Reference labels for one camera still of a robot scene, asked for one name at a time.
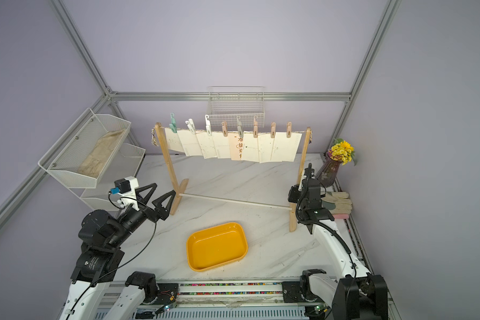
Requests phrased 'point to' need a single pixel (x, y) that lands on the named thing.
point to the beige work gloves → (343, 204)
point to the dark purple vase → (328, 171)
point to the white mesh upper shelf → (84, 154)
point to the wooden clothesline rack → (172, 184)
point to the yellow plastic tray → (213, 246)
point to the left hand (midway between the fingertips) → (166, 192)
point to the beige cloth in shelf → (95, 160)
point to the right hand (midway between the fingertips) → (297, 189)
